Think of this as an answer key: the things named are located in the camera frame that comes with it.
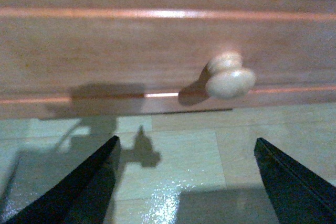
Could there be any drawer wooden knob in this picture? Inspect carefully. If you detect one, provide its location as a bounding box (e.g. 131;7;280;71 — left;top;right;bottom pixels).
205;51;256;100

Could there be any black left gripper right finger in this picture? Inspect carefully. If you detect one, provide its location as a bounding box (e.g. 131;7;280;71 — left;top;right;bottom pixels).
254;138;335;223

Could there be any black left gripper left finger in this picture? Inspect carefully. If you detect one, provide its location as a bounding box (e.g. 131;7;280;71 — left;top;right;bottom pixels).
5;136;120;223

